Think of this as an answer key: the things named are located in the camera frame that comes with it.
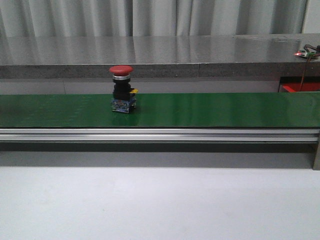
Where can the grey stone-top counter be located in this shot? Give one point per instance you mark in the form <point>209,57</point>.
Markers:
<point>78,57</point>

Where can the green conveyor belt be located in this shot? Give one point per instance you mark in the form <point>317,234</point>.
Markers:
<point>216,110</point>

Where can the red bin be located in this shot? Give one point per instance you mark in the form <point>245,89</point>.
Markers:
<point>296,87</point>

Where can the small circuit board red LED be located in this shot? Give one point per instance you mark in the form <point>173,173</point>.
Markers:
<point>305,54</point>

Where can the grey pleated curtain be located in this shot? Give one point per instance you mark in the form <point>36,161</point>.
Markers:
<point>97,18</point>

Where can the aluminium conveyor frame rail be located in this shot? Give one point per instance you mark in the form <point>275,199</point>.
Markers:
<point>304,135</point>

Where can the grey conveyor support post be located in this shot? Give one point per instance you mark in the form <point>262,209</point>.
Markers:
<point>316,160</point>

